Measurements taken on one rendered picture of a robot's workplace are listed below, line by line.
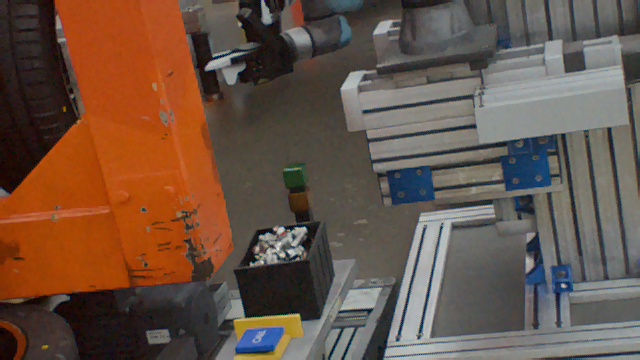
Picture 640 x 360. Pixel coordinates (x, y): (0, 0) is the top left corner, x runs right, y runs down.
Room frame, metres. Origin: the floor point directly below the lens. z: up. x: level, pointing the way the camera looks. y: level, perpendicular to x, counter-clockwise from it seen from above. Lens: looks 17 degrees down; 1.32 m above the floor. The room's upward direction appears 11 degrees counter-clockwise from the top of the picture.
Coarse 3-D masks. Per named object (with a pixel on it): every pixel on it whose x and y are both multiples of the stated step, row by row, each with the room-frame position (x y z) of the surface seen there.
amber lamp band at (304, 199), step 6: (300, 192) 2.24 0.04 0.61; (306, 192) 2.24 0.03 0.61; (288, 198) 2.24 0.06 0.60; (294, 198) 2.24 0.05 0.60; (300, 198) 2.24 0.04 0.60; (306, 198) 2.23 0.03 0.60; (312, 198) 2.26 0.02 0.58; (294, 204) 2.24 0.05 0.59; (300, 204) 2.24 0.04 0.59; (306, 204) 2.23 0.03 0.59; (312, 204) 2.26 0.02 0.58; (294, 210) 2.24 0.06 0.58; (300, 210) 2.24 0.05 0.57; (306, 210) 2.23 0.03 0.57
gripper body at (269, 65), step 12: (276, 36) 2.67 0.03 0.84; (288, 36) 2.65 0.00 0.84; (240, 48) 2.62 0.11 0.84; (252, 48) 2.59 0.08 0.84; (264, 48) 2.60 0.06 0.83; (288, 48) 2.63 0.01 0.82; (252, 60) 2.60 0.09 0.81; (264, 60) 2.60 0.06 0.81; (276, 60) 2.64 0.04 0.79; (288, 60) 2.64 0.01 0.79; (240, 72) 2.64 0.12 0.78; (252, 72) 2.60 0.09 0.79; (264, 72) 2.60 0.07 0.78; (276, 72) 2.63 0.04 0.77; (288, 72) 2.64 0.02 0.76
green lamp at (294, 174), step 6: (288, 168) 2.25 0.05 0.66; (294, 168) 2.24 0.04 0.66; (300, 168) 2.24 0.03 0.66; (288, 174) 2.24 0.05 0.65; (294, 174) 2.24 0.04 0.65; (300, 174) 2.23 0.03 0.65; (306, 174) 2.26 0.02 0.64; (288, 180) 2.24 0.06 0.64; (294, 180) 2.24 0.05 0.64; (300, 180) 2.23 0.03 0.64; (306, 180) 2.25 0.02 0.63; (288, 186) 2.24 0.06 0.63; (294, 186) 2.24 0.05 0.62; (300, 186) 2.24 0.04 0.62
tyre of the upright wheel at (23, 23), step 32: (0, 0) 2.58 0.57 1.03; (32, 0) 2.56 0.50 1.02; (0, 32) 2.55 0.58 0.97; (32, 32) 2.53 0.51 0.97; (0, 64) 2.54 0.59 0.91; (32, 64) 2.52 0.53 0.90; (0, 96) 2.54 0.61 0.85; (32, 96) 2.52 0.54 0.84; (64, 96) 2.57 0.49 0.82; (0, 128) 2.55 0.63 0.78; (32, 128) 2.53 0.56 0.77; (64, 128) 2.53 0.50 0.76; (0, 160) 2.59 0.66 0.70; (32, 160) 2.58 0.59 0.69
